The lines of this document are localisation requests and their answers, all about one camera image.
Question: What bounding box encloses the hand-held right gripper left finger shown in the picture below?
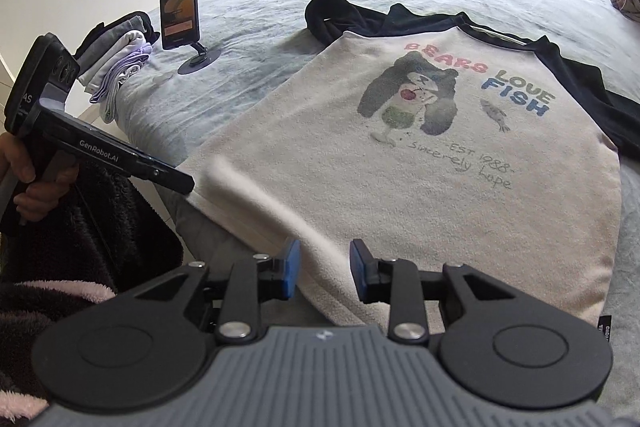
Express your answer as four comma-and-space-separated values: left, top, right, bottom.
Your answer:
135, 239, 301, 344

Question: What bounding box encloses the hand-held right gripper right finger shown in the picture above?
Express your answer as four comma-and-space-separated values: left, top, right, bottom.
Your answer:
349, 238, 521, 344

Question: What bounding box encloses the grey bed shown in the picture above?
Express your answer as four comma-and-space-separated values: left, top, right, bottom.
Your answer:
100, 0, 640, 427

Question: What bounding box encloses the person's left hand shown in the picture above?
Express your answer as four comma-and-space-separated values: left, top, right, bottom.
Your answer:
0, 133, 82, 224

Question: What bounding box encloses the stack of folded clothes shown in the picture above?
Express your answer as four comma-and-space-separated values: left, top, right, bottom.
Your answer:
75, 12, 154, 124

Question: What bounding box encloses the person's dark fleece clothing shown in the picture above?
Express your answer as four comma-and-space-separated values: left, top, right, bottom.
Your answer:
0, 157, 184, 408

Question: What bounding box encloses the round black mount disc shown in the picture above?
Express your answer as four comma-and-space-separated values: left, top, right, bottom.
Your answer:
178, 41, 224, 76

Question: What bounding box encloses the cream black-sleeved printed sweatshirt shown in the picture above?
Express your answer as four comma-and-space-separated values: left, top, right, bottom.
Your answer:
177, 0, 640, 348

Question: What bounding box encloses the black smartphone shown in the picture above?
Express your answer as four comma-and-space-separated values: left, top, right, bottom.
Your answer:
160, 0, 202, 50

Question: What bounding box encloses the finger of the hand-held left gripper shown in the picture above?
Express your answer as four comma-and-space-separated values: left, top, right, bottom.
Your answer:
131, 156, 196, 196

